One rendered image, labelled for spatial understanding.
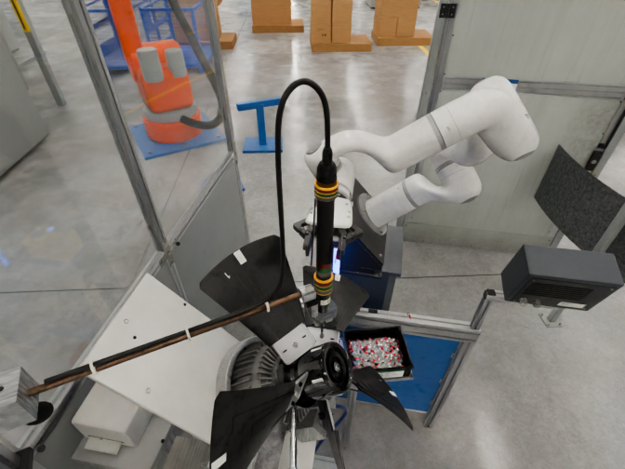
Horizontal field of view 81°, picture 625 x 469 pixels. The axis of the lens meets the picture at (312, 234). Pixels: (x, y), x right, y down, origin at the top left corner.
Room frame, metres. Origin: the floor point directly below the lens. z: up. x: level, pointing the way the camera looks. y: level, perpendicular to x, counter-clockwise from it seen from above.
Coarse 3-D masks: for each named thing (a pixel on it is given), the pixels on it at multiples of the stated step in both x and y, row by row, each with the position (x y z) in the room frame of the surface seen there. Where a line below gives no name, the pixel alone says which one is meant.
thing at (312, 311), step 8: (304, 288) 0.54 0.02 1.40; (304, 296) 0.52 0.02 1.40; (312, 296) 0.52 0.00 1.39; (312, 304) 0.52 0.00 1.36; (336, 304) 0.56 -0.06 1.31; (312, 312) 0.52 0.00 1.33; (328, 312) 0.54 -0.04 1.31; (336, 312) 0.54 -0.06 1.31; (320, 320) 0.52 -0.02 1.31; (328, 320) 0.52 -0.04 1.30
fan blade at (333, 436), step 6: (330, 432) 0.35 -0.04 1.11; (336, 432) 0.33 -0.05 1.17; (330, 438) 0.34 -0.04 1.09; (336, 438) 0.31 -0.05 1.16; (330, 444) 0.34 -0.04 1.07; (336, 444) 0.31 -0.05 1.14; (336, 450) 0.31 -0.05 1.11; (336, 456) 0.31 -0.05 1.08; (336, 462) 0.31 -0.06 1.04; (342, 462) 0.27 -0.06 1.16; (342, 468) 0.26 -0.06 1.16
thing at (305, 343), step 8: (296, 328) 0.52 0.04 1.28; (304, 328) 0.52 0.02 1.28; (288, 336) 0.50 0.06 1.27; (296, 336) 0.50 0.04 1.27; (280, 344) 0.49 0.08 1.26; (288, 344) 0.49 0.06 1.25; (304, 344) 0.49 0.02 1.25; (312, 344) 0.49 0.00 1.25; (280, 352) 0.48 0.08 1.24; (288, 352) 0.48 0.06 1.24; (296, 352) 0.48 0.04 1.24; (304, 352) 0.48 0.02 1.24; (288, 360) 0.46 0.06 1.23
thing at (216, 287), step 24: (264, 240) 0.67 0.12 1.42; (240, 264) 0.60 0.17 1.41; (264, 264) 0.62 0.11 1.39; (288, 264) 0.63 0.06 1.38; (216, 288) 0.55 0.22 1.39; (240, 288) 0.56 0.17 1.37; (264, 288) 0.57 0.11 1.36; (288, 288) 0.58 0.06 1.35; (264, 312) 0.53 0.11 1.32; (288, 312) 0.54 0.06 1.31; (264, 336) 0.49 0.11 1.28
